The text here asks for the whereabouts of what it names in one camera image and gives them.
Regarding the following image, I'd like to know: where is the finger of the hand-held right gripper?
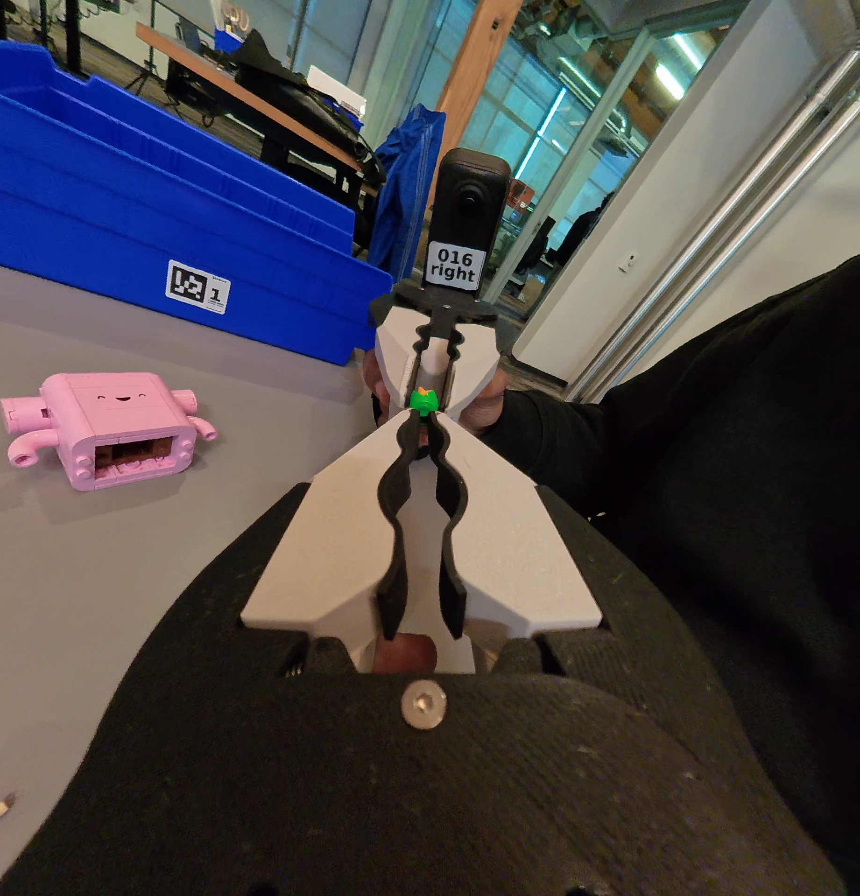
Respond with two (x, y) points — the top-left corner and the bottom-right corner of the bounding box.
(374, 308), (431, 424)
(440, 325), (502, 429)

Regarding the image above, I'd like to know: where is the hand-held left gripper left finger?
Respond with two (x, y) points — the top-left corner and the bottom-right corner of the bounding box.
(240, 409), (420, 673)

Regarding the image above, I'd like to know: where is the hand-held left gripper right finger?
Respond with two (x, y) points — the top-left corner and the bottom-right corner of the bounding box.
(427, 412), (605, 666)

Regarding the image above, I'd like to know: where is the pink brick figure pot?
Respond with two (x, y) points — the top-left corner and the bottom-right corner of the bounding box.
(0, 372), (219, 492)

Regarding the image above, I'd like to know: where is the person's right forearm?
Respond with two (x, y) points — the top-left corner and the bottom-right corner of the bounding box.
(480, 248), (860, 582)

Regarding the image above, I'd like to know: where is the person's right hand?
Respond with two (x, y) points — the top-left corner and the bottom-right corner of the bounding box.
(362, 346), (509, 438)

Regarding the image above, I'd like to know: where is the blue cloth bag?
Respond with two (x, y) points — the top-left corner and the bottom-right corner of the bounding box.
(367, 105), (446, 281)

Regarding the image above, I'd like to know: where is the wooden ceiling beam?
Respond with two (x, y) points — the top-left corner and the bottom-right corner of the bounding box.
(426, 0), (525, 211)

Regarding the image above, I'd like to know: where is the black bag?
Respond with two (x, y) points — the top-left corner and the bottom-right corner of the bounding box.
(230, 29), (375, 165)

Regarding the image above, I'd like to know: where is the wooden table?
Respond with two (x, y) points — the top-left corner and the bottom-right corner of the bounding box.
(136, 21), (378, 197)

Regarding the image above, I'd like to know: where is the blue storage bin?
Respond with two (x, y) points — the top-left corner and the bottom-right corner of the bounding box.
(0, 38), (395, 366)

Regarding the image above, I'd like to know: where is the black jacket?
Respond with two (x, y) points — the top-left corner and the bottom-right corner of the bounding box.
(612, 490), (860, 896)

